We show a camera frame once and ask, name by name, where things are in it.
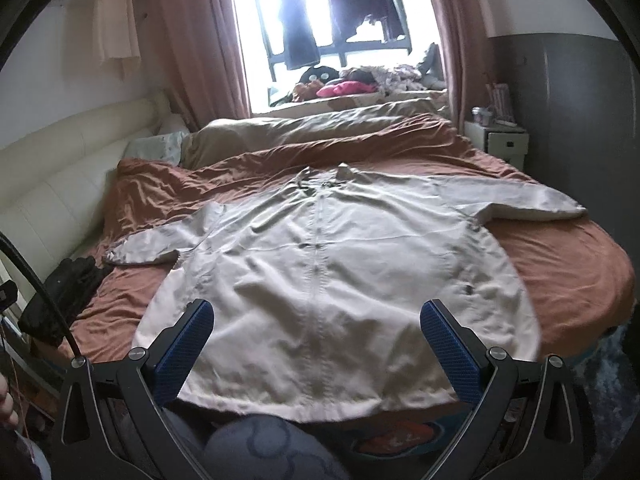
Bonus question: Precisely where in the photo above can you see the beige jacket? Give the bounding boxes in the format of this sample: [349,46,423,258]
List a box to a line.
[105,165,584,422]

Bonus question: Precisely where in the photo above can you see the clothes pile on windowsill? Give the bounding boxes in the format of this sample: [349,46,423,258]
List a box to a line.
[290,44,447,103]

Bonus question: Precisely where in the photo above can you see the dark hanging clothes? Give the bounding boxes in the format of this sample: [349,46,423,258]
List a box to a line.
[278,0,412,70]

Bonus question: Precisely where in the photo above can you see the left hand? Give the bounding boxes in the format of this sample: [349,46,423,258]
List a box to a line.
[0,375,20,429]

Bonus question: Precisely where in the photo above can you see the black garment on bed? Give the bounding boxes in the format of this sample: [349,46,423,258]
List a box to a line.
[18,257,113,347]

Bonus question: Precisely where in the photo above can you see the grey patterned trouser leg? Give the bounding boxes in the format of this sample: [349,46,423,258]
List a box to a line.
[164,410,349,479]

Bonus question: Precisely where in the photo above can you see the rust brown bed blanket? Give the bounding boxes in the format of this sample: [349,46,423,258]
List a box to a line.
[72,114,636,362]

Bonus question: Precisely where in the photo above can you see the cream padded headboard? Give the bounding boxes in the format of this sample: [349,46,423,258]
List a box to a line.
[1,91,170,278]

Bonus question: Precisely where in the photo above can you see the pale green pillow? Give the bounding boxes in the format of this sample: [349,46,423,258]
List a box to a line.
[122,131,188,166]

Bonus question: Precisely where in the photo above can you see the white nightstand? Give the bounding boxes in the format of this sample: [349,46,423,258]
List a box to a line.
[463,122,529,171]

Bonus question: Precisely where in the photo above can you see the olive beige duvet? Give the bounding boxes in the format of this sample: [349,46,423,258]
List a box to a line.
[180,99,450,170]

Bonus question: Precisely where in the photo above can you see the left pink curtain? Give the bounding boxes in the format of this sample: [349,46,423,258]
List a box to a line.
[146,0,250,128]

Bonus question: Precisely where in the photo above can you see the pink curtain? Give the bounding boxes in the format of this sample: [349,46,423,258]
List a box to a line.
[431,0,491,130]
[146,0,250,128]

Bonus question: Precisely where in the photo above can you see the beige hanging cloth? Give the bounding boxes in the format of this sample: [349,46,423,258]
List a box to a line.
[93,0,141,79]

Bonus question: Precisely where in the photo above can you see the right pink curtain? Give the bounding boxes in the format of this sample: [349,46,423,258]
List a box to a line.
[431,0,491,130]

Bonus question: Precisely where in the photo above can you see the black cable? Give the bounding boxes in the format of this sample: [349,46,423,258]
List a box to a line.
[0,231,84,361]

